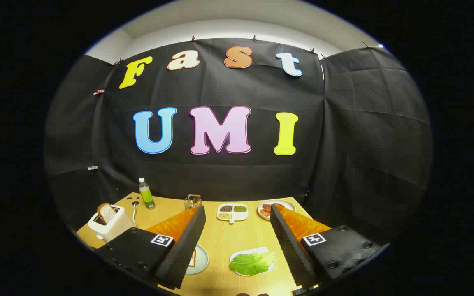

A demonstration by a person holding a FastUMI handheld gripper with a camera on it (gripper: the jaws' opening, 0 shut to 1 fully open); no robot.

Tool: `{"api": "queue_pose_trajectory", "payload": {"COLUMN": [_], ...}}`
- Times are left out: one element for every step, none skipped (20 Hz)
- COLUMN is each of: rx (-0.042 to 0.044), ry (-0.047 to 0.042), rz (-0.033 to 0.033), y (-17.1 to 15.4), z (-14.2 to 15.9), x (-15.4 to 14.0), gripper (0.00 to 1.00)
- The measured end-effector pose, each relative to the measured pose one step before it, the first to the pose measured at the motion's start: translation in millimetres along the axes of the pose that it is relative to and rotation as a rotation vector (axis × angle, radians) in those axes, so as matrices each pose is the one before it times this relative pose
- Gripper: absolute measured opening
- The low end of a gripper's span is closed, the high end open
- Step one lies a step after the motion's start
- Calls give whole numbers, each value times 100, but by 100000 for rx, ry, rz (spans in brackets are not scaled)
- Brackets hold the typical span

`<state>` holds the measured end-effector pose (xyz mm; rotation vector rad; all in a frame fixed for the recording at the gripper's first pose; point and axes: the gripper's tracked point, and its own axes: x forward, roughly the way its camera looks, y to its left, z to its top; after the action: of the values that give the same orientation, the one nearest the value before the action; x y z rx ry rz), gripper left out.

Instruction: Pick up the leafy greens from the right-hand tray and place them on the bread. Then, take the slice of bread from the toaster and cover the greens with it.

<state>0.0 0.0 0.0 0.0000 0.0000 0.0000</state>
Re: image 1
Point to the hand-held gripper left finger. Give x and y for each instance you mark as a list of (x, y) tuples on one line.
[(183, 246)]

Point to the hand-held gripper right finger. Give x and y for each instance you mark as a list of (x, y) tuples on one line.
[(290, 250)]

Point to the green lettuce leaf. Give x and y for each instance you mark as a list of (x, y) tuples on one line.
[(251, 263)]

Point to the plain white bread slice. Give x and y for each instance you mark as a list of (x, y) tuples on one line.
[(107, 213)]

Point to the pale green round plate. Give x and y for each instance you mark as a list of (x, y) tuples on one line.
[(202, 261)]

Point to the white square plate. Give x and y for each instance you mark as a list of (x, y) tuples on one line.
[(245, 251)]

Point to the white oval plate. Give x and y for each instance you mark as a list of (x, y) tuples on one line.
[(286, 204)]

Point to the brown meat steak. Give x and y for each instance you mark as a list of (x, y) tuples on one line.
[(266, 209)]

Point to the pile of yellow soybeans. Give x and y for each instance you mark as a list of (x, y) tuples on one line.
[(224, 215)]

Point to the pile of dark red beans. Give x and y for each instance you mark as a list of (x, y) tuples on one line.
[(226, 208)]

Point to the white divided dish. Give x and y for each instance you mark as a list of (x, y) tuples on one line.
[(233, 218)]

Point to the green label plastic bottle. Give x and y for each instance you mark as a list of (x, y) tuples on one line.
[(146, 195)]

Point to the pile of green beans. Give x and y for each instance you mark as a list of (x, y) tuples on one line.
[(240, 208)]

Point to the white toaster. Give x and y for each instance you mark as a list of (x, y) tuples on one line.
[(115, 225)]

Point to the black backdrop cloth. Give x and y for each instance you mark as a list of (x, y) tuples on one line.
[(220, 172)]

